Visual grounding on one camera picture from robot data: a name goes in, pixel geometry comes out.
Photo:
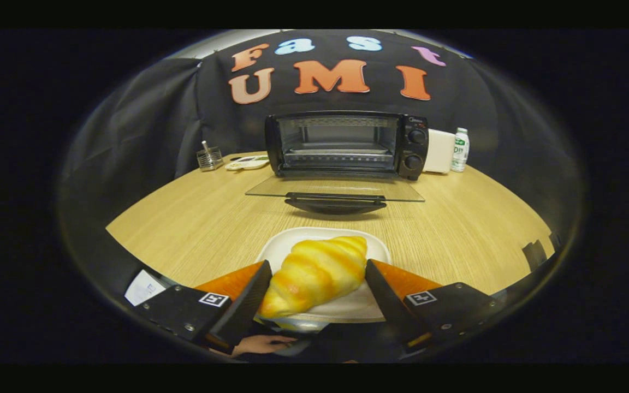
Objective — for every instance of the golden croissant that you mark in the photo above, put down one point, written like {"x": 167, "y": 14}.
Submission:
{"x": 314, "y": 273}

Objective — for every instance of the white paper sheet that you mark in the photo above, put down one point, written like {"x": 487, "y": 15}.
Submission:
{"x": 142, "y": 287}

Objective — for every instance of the white toaster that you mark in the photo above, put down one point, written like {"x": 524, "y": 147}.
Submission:
{"x": 439, "y": 152}

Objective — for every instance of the black backdrop cloth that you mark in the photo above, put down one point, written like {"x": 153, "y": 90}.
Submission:
{"x": 156, "y": 120}

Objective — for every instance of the black toaster oven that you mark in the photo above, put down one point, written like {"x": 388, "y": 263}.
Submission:
{"x": 413, "y": 147}

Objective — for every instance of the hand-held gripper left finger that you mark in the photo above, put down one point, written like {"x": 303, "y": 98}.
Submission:
{"x": 246, "y": 305}

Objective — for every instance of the white bottle green label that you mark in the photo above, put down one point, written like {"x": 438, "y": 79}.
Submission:
{"x": 460, "y": 153}

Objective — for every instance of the white square plate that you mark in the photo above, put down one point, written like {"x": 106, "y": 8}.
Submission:
{"x": 372, "y": 248}

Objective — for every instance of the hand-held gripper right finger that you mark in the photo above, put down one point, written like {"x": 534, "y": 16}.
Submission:
{"x": 393, "y": 308}

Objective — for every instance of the dark chair back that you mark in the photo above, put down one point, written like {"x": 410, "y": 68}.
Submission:
{"x": 534, "y": 254}

